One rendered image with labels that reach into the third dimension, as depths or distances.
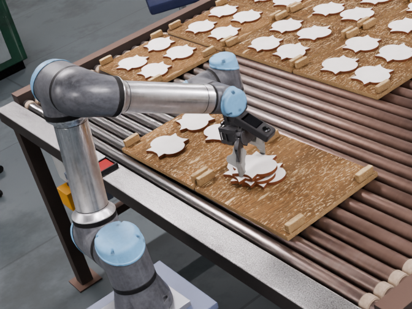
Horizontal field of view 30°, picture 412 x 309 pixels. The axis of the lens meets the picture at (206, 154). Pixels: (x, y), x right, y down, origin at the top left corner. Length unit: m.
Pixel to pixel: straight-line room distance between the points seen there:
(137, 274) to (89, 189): 0.24
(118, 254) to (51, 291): 1.86
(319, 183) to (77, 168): 0.69
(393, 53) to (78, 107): 1.39
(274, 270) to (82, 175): 0.53
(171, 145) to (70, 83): 0.84
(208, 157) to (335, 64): 0.65
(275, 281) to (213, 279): 1.52
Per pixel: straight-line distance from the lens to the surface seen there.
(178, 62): 3.14
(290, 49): 2.98
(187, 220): 2.20
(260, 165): 2.23
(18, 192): 4.59
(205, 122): 2.60
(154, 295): 1.95
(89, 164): 1.91
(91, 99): 1.74
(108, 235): 1.90
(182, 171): 2.39
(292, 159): 2.31
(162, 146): 2.53
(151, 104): 1.81
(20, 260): 4.01
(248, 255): 2.02
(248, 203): 2.16
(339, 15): 3.23
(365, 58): 2.83
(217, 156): 2.41
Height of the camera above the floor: 2.16
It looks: 30 degrees down
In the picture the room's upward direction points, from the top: 16 degrees counter-clockwise
